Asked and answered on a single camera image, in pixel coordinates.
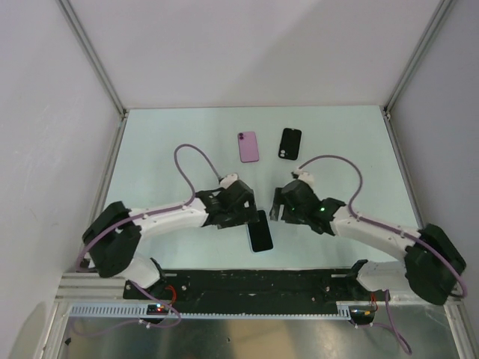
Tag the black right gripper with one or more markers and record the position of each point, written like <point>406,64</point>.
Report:
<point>280,199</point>

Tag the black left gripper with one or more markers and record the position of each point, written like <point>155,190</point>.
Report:
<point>248,215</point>

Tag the teal smartphone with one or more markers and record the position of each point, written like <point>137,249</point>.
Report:
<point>259,234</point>

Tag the black phone case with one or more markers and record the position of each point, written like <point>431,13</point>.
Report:
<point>290,144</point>

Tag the pink smartphone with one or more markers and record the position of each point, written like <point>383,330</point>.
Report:
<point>248,148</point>

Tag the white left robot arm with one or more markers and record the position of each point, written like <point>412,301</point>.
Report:
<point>112,240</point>

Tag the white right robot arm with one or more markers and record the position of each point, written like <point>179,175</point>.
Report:
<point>432,263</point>

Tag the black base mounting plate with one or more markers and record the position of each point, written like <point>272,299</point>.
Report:
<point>272,291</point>

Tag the left controller board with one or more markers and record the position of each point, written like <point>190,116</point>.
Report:
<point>157,309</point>

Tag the controller board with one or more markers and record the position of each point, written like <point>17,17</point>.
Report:
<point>157,309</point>
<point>361,316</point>

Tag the right controller board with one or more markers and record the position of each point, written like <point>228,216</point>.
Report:
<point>361,316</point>

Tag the grey slotted cable duct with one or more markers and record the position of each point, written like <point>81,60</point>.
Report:
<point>139,311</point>

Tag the aluminium front frame rail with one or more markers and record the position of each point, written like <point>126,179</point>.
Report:
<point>76,286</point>

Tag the right aluminium frame post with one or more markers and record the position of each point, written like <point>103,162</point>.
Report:
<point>429,34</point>

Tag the aluminium frame post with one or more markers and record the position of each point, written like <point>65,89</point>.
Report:
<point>429,34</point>
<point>78,29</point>

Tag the left aluminium frame post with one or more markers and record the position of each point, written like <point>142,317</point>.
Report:
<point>78,29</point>

